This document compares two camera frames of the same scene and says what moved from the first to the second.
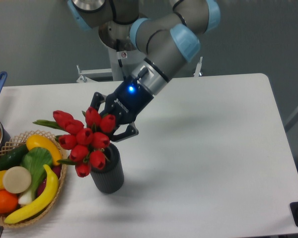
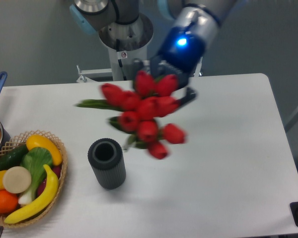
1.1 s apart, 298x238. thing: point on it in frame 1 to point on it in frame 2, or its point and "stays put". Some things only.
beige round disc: [17, 179] stays put
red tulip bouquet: [87, 142] to [140, 109]
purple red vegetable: [56, 169] stays put
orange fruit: [3, 202] stays put
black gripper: [125, 103] to [182, 52]
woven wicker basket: [14, 144] stays put
